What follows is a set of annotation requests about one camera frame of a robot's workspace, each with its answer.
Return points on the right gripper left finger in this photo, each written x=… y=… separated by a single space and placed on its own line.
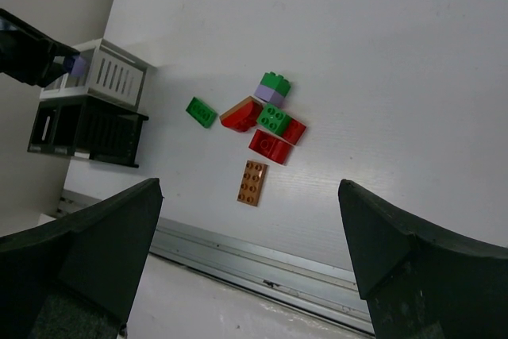
x=77 y=276

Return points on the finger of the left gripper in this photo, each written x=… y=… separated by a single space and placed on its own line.
x=30 y=56

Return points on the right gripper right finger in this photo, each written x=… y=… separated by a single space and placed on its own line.
x=421 y=280

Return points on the small purple lego brick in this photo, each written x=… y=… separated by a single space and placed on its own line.
x=75 y=65

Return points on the green and purple lego stack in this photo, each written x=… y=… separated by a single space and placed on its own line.
x=273 y=89

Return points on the white slatted container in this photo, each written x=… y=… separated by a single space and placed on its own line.
x=111 y=74

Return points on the black slatted container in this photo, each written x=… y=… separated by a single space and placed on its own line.
x=85 y=124

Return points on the orange flat lego plate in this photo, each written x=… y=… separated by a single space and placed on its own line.
x=252 y=183

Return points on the red lego brick under green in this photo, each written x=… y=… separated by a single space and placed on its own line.
x=294 y=131

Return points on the green square lego brick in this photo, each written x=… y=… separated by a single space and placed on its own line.
x=274 y=119

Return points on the red curved lego brick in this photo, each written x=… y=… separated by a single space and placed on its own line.
x=243 y=116

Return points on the aluminium frame rail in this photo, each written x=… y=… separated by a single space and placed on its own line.
x=319 y=289

